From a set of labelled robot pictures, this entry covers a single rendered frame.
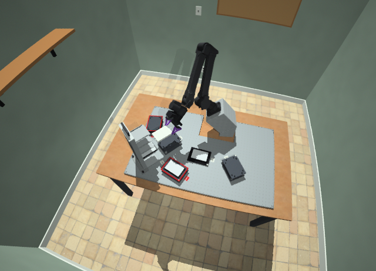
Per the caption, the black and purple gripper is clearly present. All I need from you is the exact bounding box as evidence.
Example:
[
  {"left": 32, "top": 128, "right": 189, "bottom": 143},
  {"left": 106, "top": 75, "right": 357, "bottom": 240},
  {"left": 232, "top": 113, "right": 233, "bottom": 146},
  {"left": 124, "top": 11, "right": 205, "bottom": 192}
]
[{"left": 165, "top": 119, "right": 183, "bottom": 134}]

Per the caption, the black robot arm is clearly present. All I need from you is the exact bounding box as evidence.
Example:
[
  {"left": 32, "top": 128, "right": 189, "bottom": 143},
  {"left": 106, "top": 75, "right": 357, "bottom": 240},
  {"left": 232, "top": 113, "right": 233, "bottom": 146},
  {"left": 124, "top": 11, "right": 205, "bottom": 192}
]
[{"left": 166, "top": 42, "right": 221, "bottom": 123}]

